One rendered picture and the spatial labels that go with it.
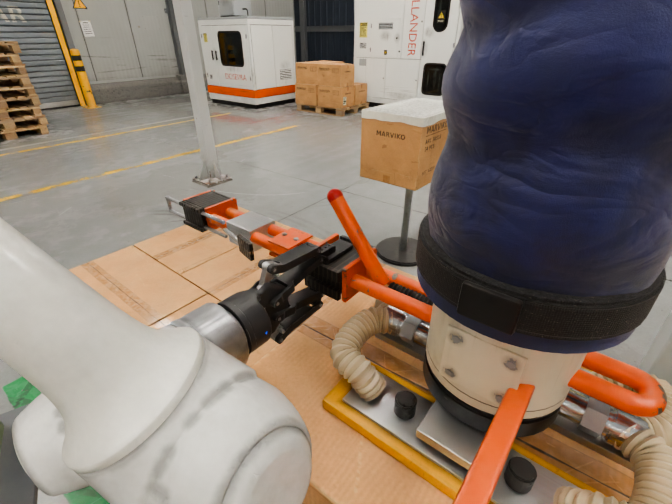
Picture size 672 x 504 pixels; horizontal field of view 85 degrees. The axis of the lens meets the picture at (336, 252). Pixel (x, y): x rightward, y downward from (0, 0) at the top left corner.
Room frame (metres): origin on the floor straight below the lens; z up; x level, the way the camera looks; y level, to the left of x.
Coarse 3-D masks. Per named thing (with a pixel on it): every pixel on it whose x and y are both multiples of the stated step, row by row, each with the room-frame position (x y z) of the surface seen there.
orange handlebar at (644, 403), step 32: (224, 224) 0.63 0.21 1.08; (384, 288) 0.42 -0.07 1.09; (416, 288) 0.42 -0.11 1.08; (576, 384) 0.26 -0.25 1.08; (608, 384) 0.25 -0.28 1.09; (640, 384) 0.26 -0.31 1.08; (512, 416) 0.22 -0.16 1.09; (640, 416) 0.23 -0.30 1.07; (480, 448) 0.19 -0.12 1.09; (480, 480) 0.16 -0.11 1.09
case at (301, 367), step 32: (320, 320) 0.51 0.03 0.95; (288, 352) 0.43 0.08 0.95; (320, 352) 0.43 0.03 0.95; (384, 352) 0.43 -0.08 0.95; (288, 384) 0.37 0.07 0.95; (320, 384) 0.37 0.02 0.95; (416, 384) 0.37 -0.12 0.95; (320, 416) 0.32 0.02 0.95; (320, 448) 0.27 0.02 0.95; (352, 448) 0.27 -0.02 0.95; (544, 448) 0.27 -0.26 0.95; (576, 448) 0.27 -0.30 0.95; (320, 480) 0.23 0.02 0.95; (352, 480) 0.23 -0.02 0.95; (384, 480) 0.23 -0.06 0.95; (416, 480) 0.23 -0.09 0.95; (608, 480) 0.23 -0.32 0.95
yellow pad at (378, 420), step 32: (352, 416) 0.30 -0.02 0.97; (384, 416) 0.30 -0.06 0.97; (416, 416) 0.30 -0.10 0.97; (384, 448) 0.27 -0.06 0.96; (416, 448) 0.26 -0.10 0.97; (512, 448) 0.26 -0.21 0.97; (448, 480) 0.22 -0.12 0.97; (512, 480) 0.21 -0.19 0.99; (544, 480) 0.22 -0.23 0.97; (576, 480) 0.22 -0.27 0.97
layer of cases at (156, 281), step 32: (128, 256) 1.40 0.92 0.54; (160, 256) 1.40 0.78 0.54; (192, 256) 1.40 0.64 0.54; (224, 256) 1.40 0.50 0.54; (256, 256) 1.40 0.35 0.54; (96, 288) 1.16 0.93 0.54; (128, 288) 1.16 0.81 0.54; (160, 288) 1.16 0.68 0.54; (192, 288) 1.16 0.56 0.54; (224, 288) 1.16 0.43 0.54; (160, 320) 0.97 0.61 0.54; (256, 352) 0.83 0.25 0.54
